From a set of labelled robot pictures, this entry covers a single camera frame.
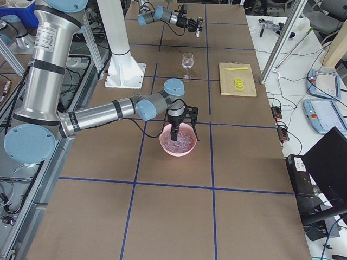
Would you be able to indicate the teach pendant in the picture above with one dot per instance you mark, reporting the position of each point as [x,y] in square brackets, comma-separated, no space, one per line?
[324,85]
[323,114]

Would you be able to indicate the clear plastic bag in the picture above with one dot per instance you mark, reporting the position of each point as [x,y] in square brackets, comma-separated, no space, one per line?
[268,25]

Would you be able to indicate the black box device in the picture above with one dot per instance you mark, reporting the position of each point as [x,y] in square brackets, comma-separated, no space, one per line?
[300,178]

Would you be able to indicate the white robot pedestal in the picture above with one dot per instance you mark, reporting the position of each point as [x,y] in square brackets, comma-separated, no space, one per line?
[124,71]

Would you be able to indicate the pink bowl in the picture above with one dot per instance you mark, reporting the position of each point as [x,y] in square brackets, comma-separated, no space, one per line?
[182,127]

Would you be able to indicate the yellow plastic knife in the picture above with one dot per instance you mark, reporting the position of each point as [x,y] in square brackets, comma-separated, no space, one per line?
[236,68]

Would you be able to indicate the far teach pendant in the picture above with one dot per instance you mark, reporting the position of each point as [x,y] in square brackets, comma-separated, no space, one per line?
[324,85]

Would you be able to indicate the clear wine glass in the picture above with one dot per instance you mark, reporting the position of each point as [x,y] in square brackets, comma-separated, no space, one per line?
[187,63]

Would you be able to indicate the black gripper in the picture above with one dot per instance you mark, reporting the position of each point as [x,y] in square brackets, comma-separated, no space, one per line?
[173,119]
[182,22]

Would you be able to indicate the steel cocktail jigger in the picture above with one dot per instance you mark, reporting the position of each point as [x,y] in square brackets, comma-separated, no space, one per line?
[199,27]

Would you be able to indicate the aluminium frame post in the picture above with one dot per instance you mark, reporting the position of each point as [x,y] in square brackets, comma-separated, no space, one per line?
[283,37]

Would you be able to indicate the black laptop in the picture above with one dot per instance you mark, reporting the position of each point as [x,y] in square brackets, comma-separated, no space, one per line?
[326,163]

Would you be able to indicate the lemon slices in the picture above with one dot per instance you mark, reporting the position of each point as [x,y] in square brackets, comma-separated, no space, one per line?
[239,84]

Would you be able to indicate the bamboo cutting board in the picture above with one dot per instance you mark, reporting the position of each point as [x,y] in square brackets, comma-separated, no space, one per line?
[227,80]

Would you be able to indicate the clear ice cubes pile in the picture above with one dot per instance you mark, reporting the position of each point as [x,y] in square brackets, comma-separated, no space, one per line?
[184,142]

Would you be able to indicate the near teach pendant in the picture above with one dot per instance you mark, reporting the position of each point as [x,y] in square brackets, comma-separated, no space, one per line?
[323,114]

